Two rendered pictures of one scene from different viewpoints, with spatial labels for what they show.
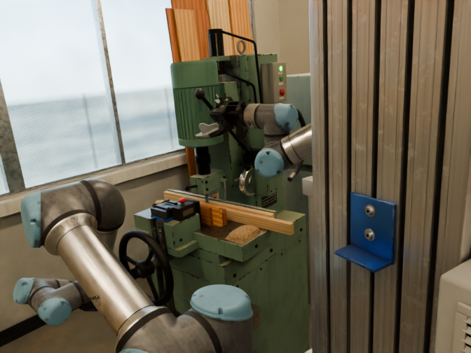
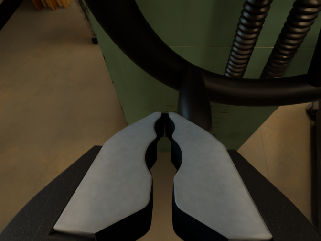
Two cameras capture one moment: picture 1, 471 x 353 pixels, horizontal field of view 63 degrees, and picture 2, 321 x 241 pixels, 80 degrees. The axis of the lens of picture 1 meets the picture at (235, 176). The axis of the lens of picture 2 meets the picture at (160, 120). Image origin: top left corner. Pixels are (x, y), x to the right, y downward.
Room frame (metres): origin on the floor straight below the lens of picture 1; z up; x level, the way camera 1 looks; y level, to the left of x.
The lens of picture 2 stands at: (1.20, 0.49, 0.84)
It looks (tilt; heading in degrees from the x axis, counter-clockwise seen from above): 61 degrees down; 323
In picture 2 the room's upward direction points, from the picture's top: 2 degrees counter-clockwise
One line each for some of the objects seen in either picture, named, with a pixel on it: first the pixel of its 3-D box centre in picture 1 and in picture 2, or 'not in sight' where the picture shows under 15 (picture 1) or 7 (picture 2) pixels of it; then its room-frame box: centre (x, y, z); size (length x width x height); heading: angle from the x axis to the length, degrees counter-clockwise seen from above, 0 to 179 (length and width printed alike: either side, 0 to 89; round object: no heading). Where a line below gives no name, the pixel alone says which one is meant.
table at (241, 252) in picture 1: (192, 230); not in sight; (1.41, 0.19, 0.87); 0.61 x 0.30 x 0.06; 49
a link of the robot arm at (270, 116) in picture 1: (276, 118); not in sight; (1.12, -0.13, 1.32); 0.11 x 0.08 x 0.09; 49
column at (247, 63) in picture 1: (247, 139); not in sight; (1.72, -0.07, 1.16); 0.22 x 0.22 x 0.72; 49
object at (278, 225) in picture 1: (231, 214); not in sight; (1.41, 0.03, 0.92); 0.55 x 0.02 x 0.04; 49
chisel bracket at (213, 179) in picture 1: (209, 183); not in sight; (1.51, 0.11, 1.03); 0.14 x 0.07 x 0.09; 139
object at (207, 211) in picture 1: (196, 213); not in sight; (1.41, 0.16, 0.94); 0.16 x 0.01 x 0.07; 49
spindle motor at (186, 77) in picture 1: (197, 103); not in sight; (1.49, 0.12, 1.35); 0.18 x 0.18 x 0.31
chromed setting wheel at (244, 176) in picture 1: (249, 181); not in sight; (1.51, -0.06, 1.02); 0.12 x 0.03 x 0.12; 139
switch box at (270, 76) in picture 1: (274, 82); not in sight; (1.64, -0.19, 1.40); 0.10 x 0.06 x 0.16; 139
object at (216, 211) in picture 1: (201, 212); not in sight; (1.42, 0.14, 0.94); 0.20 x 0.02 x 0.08; 49
